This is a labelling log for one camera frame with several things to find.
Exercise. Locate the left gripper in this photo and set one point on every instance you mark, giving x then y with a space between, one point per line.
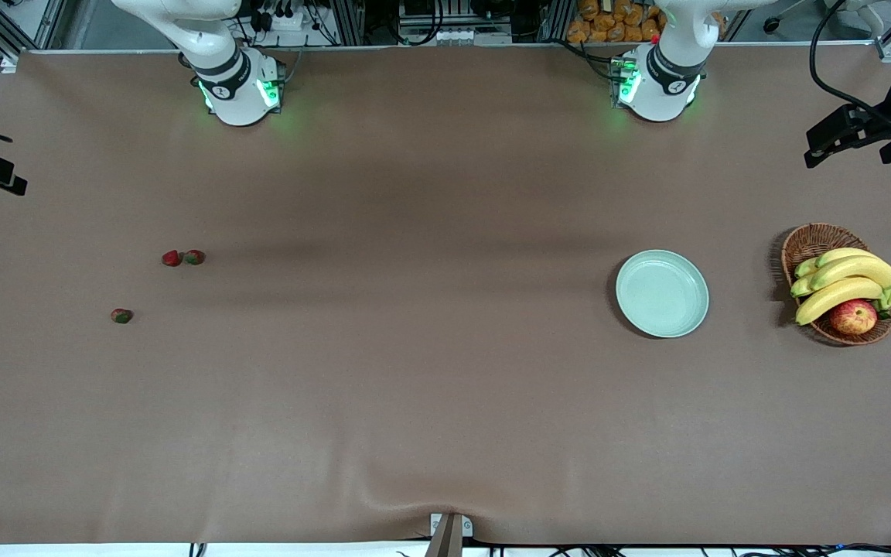
884 124

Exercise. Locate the long yellow banana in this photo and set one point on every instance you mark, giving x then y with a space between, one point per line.
840 295

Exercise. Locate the brown wicker basket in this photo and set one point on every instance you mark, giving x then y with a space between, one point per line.
813 241

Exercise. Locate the brown table mat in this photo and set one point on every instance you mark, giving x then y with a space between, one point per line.
445 387

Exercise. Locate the white power strip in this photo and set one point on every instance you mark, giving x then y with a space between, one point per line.
287 21

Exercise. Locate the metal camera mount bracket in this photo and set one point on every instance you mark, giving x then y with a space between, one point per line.
449 534

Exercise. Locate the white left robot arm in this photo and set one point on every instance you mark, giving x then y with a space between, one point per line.
662 85

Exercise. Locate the red apple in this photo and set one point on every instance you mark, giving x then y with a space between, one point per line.
853 317

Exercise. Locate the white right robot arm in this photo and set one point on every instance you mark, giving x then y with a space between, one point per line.
233 97

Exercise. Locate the red strawberry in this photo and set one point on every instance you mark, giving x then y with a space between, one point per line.
172 258
195 257
121 316

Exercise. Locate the slim yellow banana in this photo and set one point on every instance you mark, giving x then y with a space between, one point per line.
840 254

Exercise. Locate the bag of orange pastries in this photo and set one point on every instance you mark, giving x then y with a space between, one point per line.
608 27

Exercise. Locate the pale green round plate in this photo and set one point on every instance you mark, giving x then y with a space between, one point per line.
662 294

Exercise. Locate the large yellow banana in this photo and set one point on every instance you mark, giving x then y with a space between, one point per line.
863 271

